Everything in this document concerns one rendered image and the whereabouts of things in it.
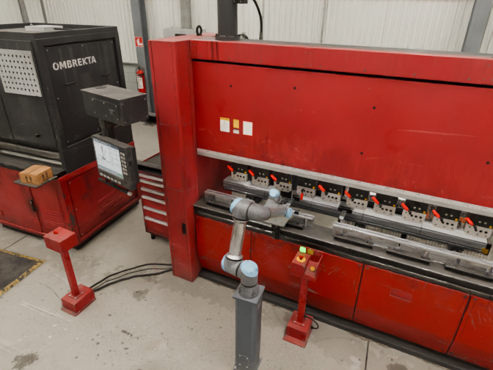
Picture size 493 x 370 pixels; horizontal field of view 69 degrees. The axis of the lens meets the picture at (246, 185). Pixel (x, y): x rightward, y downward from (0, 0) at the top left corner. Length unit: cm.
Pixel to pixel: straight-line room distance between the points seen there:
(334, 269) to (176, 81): 195
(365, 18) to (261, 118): 428
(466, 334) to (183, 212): 245
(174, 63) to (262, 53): 67
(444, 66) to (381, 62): 35
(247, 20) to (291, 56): 472
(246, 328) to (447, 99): 199
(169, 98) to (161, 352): 206
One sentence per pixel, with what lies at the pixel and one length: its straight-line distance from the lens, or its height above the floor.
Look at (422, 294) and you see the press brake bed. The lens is 307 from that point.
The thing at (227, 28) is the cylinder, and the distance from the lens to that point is 292.
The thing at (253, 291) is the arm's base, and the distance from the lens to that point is 252.
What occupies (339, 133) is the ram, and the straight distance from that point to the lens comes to 266.
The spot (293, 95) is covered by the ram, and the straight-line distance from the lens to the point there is 269.
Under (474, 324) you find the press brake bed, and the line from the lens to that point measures 321.
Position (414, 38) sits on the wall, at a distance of 681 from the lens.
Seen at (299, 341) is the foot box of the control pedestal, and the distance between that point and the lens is 334.
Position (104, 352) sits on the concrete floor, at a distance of 343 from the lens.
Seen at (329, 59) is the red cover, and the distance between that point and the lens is 256.
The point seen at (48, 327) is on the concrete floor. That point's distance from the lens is 381.
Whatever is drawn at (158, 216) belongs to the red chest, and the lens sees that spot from 416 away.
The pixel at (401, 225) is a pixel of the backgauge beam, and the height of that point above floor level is 96.
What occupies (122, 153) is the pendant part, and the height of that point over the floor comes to 155.
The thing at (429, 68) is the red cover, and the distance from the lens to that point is 249.
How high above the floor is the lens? 258
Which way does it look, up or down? 27 degrees down
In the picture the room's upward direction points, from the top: 1 degrees clockwise
